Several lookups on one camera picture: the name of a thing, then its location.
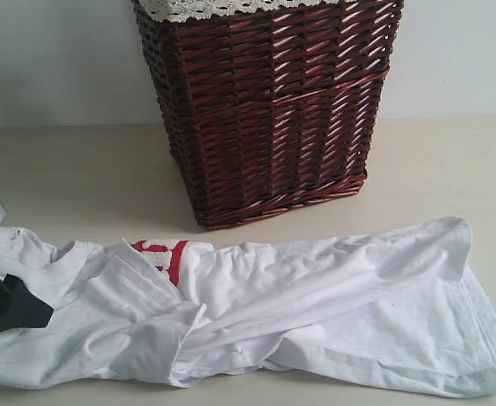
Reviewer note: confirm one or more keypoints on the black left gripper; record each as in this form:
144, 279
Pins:
19, 308

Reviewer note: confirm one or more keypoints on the white t-shirt red lettering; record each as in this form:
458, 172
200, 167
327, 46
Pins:
398, 310

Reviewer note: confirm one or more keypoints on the dark brown wicker basket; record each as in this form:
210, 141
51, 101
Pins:
273, 107

